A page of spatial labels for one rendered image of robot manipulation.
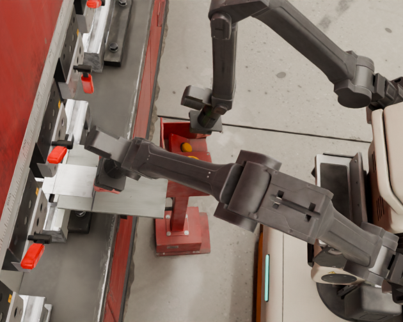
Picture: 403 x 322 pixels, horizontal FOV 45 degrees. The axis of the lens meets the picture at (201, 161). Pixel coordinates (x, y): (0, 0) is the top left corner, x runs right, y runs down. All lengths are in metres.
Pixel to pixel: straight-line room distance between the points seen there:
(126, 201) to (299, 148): 1.48
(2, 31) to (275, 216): 0.45
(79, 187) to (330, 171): 0.64
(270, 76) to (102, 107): 1.44
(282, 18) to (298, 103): 1.72
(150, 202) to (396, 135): 0.59
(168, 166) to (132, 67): 0.79
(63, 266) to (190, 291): 0.97
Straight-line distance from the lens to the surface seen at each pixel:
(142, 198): 1.23
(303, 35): 1.05
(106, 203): 1.23
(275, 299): 1.95
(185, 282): 2.19
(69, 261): 1.32
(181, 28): 2.92
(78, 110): 1.40
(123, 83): 1.57
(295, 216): 0.66
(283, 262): 1.99
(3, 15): 0.75
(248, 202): 0.67
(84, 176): 1.26
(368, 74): 1.20
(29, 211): 0.94
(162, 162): 0.88
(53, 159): 0.94
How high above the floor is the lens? 2.13
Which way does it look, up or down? 62 degrees down
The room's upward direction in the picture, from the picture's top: 11 degrees clockwise
